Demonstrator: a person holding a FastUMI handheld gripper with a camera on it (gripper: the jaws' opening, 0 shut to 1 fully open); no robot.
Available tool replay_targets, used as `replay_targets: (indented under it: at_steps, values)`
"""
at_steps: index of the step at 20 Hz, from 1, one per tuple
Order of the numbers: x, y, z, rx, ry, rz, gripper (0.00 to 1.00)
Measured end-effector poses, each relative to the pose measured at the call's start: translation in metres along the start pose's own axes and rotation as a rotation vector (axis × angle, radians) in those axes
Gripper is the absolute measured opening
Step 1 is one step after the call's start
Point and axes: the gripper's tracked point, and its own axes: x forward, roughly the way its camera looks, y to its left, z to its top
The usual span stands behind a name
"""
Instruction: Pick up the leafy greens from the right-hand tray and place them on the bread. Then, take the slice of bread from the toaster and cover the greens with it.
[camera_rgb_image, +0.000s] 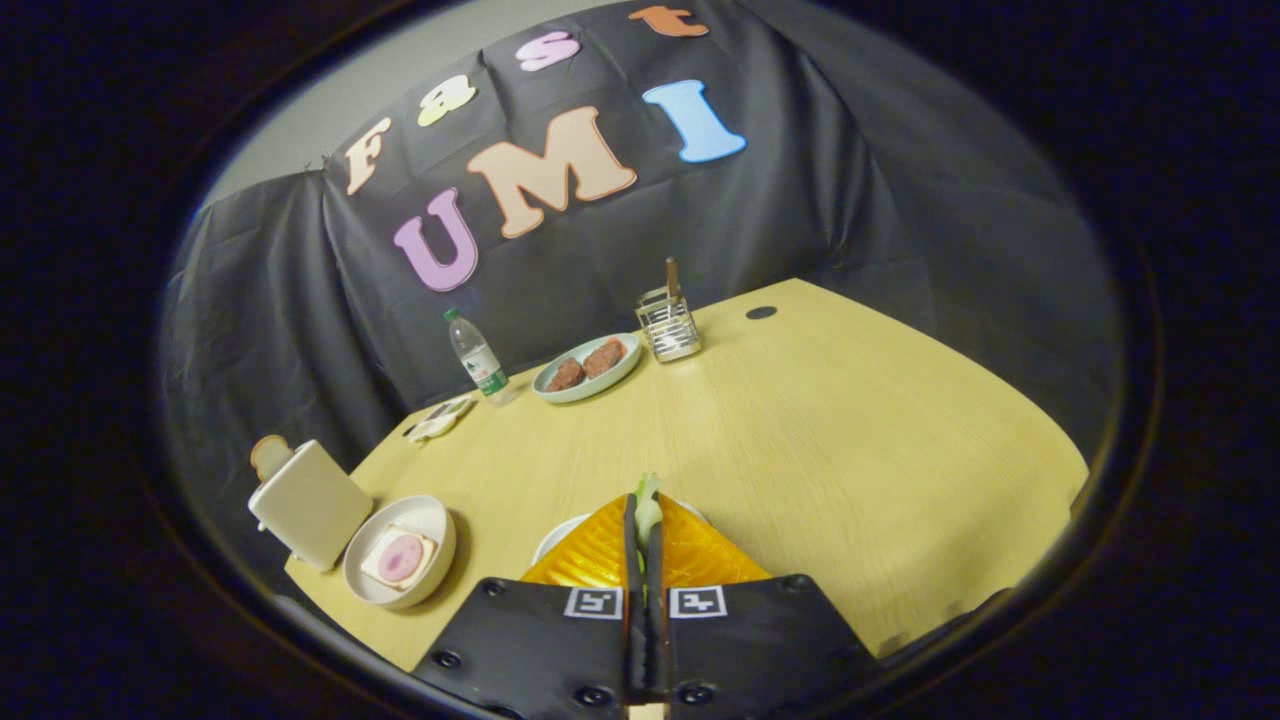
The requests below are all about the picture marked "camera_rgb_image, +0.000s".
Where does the white toaster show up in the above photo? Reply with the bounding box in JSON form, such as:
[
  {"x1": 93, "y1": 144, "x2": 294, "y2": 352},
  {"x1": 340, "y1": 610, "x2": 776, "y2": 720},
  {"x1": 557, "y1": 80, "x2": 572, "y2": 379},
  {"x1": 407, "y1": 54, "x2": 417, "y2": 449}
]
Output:
[{"x1": 247, "y1": 440, "x2": 374, "y2": 573}]

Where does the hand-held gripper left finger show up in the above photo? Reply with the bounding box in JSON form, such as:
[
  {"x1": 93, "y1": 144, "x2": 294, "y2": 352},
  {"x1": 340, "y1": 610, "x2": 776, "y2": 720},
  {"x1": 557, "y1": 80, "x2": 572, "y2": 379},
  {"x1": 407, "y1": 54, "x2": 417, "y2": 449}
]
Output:
[{"x1": 412, "y1": 493, "x2": 649, "y2": 720}]

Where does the pale green plate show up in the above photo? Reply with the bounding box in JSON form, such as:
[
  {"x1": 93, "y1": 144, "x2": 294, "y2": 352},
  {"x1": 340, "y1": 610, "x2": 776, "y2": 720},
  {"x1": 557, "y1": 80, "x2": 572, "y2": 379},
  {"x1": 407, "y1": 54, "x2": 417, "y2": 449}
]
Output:
[{"x1": 531, "y1": 333, "x2": 643, "y2": 405}]

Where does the pink ham slice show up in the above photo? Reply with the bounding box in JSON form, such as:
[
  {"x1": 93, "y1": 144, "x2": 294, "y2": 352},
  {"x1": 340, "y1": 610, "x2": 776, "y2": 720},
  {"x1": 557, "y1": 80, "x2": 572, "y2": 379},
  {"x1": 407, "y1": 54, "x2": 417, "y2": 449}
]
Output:
[{"x1": 379, "y1": 534, "x2": 427, "y2": 585}]

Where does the clear utensil holder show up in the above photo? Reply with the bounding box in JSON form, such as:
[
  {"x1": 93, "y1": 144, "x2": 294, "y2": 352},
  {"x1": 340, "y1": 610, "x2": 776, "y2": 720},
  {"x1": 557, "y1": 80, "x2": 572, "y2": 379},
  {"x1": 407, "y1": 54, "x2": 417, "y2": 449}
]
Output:
[{"x1": 637, "y1": 287, "x2": 703, "y2": 363}]

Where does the black backdrop cloth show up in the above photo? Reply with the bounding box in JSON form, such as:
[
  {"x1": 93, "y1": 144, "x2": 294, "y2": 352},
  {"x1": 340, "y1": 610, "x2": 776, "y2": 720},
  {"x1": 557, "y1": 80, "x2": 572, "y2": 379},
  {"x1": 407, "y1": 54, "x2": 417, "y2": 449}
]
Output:
[{"x1": 165, "y1": 0, "x2": 1121, "y2": 601}]

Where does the brown crust bread slice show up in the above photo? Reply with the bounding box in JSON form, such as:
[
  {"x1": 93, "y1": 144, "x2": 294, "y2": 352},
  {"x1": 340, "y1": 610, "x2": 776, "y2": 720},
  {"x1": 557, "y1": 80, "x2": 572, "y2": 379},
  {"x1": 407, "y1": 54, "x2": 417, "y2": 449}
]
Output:
[{"x1": 250, "y1": 434, "x2": 295, "y2": 483}]

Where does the green lettuce leaf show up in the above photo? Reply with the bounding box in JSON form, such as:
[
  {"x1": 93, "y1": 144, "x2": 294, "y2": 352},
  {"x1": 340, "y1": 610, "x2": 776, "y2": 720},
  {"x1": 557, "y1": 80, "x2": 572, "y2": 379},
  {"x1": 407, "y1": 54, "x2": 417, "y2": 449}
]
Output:
[{"x1": 636, "y1": 473, "x2": 663, "y2": 546}]

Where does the white divided seasoning dish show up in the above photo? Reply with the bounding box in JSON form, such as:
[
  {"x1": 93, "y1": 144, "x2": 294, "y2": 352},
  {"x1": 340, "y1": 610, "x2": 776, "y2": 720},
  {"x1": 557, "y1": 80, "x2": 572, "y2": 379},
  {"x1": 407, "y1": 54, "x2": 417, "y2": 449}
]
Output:
[{"x1": 404, "y1": 396, "x2": 478, "y2": 444}]

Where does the square white bread slice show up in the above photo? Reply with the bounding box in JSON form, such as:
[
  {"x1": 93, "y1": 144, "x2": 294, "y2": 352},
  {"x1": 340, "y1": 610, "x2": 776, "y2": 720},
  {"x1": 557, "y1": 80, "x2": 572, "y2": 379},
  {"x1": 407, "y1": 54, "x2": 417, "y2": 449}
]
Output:
[{"x1": 359, "y1": 525, "x2": 438, "y2": 591}]

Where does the white flat plate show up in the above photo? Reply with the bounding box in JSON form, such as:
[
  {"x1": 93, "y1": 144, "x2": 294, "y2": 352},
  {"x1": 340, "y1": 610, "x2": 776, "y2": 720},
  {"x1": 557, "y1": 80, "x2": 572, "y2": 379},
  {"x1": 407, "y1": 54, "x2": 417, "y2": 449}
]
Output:
[{"x1": 530, "y1": 497, "x2": 711, "y2": 566}]

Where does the clear plastic water bottle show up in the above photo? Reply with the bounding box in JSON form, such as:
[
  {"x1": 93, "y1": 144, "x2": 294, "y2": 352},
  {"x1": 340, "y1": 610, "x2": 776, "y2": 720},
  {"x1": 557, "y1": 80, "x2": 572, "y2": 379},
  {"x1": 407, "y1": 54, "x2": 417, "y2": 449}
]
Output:
[{"x1": 444, "y1": 307, "x2": 519, "y2": 407}]

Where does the white shallow bowl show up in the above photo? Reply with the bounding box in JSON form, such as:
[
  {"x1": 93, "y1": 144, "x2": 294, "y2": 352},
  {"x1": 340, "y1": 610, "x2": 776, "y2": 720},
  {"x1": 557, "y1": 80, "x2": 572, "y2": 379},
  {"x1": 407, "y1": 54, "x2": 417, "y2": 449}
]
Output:
[{"x1": 342, "y1": 495, "x2": 458, "y2": 611}]

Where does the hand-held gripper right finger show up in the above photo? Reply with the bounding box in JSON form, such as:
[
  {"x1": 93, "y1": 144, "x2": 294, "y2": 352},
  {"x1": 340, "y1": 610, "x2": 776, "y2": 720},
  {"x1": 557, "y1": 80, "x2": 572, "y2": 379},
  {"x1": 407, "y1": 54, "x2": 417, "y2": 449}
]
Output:
[{"x1": 645, "y1": 495, "x2": 881, "y2": 716}]

